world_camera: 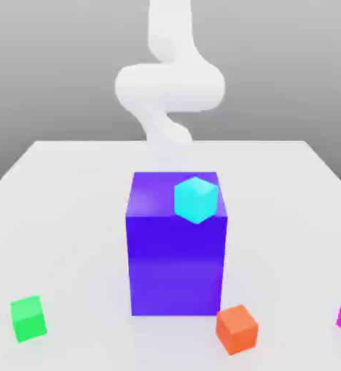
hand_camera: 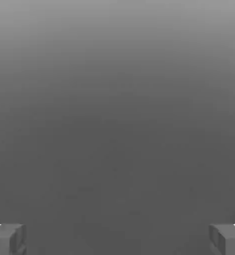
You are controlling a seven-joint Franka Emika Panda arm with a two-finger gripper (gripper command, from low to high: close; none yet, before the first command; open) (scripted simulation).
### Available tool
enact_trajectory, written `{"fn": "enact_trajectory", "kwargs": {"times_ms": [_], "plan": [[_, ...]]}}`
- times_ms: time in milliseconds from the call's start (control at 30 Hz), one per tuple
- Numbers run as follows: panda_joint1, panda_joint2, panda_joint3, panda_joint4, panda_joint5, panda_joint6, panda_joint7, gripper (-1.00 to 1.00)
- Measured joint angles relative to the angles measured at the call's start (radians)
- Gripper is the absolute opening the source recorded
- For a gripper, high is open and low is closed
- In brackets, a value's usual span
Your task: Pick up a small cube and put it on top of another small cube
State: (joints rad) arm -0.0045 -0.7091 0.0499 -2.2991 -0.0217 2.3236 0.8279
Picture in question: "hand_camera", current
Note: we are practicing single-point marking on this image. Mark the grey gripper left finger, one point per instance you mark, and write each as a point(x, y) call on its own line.
point(3, 241)

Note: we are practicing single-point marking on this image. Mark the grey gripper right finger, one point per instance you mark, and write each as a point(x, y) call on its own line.
point(231, 241)

